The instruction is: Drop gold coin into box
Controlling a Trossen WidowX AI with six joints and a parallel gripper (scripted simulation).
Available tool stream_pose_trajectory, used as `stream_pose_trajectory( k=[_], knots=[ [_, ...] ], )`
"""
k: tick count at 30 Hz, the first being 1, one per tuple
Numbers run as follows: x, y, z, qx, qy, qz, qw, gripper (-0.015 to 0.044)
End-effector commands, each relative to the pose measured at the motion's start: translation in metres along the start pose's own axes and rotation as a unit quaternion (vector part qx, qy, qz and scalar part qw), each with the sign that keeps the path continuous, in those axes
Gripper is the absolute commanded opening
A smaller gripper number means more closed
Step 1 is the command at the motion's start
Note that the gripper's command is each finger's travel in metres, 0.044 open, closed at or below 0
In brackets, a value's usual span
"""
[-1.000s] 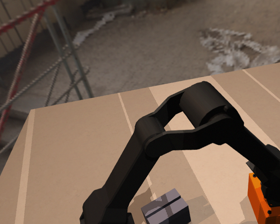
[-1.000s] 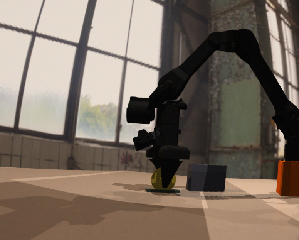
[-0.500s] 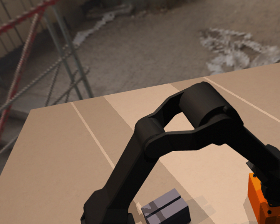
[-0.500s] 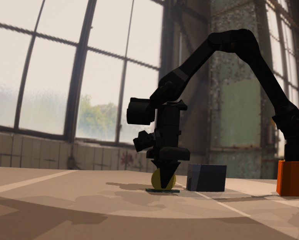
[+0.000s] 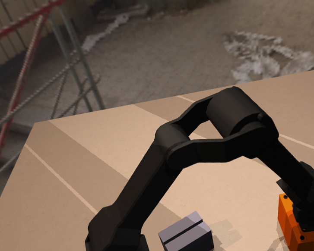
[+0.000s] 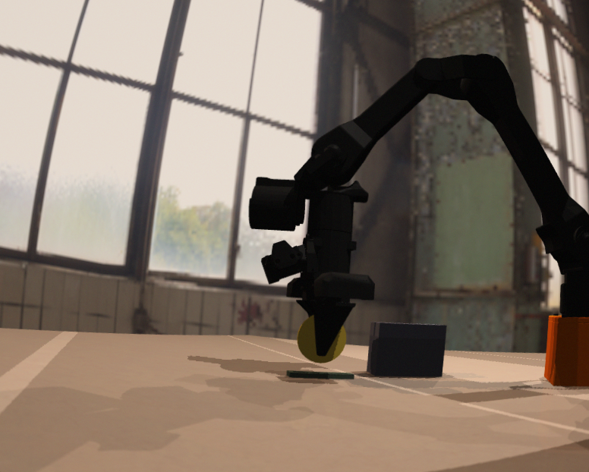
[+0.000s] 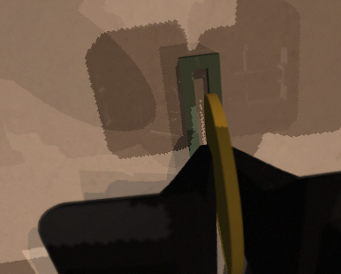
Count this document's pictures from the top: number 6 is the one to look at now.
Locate gold coin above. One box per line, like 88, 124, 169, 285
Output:
297, 316, 346, 363

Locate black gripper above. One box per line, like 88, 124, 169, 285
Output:
286, 230, 375, 357

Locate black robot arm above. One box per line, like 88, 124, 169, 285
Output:
248, 54, 589, 317

